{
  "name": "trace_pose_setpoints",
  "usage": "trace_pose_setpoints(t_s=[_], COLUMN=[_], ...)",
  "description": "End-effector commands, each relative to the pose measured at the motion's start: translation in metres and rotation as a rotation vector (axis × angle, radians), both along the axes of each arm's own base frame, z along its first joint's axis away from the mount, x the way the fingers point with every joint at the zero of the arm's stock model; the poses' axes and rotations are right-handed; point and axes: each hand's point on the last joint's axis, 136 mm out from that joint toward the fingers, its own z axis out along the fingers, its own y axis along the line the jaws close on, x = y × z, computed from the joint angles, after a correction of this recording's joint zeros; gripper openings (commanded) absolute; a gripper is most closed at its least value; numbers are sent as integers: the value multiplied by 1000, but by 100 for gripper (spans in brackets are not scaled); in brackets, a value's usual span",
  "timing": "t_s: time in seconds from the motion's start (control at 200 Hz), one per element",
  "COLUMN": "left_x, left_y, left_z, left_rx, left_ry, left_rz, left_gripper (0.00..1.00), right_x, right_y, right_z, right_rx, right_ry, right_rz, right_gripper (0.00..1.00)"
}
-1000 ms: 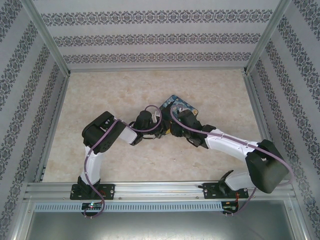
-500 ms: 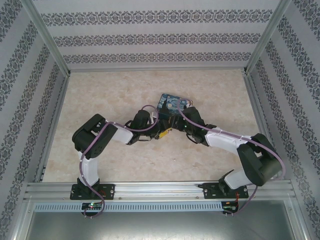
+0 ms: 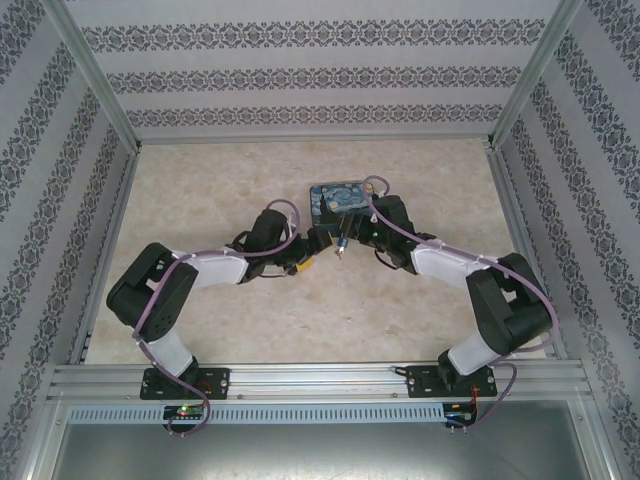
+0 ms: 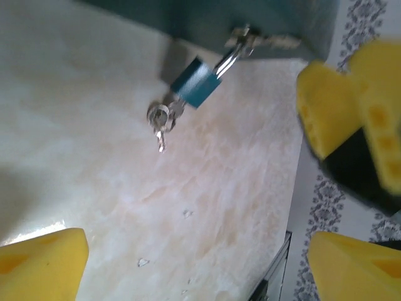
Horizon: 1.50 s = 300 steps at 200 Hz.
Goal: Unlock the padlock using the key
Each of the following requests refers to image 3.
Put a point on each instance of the aluminium side rail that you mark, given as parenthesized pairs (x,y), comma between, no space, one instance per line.
(112,225)
(525,225)

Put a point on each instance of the blue starry night painted box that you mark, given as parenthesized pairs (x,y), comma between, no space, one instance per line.
(335,197)

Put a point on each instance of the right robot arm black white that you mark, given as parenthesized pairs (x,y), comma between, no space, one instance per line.
(505,310)

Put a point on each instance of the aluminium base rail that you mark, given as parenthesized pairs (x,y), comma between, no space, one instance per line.
(320,382)

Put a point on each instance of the aluminium frame post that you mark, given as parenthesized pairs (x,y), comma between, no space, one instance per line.
(537,70)
(95,75)

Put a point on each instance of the grey metal panel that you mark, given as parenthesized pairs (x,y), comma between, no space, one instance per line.
(320,450)

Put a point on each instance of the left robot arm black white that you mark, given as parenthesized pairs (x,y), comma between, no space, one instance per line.
(160,310)

